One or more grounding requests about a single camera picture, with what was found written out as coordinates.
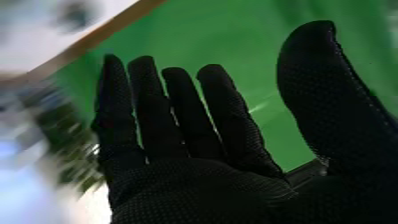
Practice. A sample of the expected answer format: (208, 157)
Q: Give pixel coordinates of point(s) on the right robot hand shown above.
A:
(195, 186)

